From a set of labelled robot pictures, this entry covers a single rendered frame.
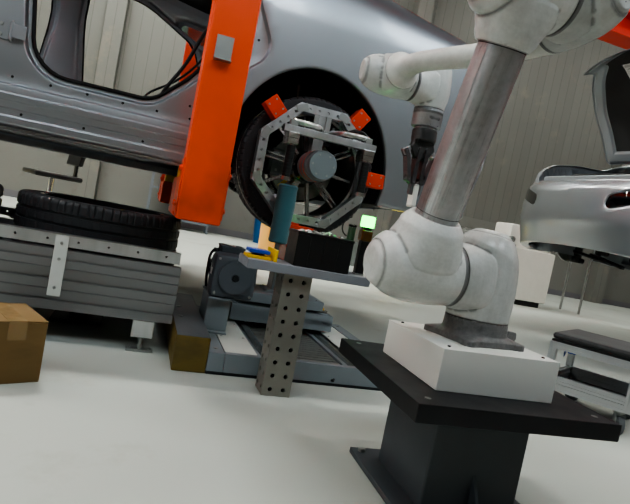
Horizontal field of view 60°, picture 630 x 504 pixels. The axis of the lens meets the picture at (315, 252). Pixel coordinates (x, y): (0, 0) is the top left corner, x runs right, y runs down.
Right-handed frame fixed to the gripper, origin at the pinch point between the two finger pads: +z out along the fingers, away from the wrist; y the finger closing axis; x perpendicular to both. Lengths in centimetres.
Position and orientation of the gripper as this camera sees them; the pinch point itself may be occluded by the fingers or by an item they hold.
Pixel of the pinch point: (412, 195)
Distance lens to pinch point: 170.9
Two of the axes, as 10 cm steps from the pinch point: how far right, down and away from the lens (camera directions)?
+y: 9.0, 1.4, 4.1
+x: -4.0, -1.2, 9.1
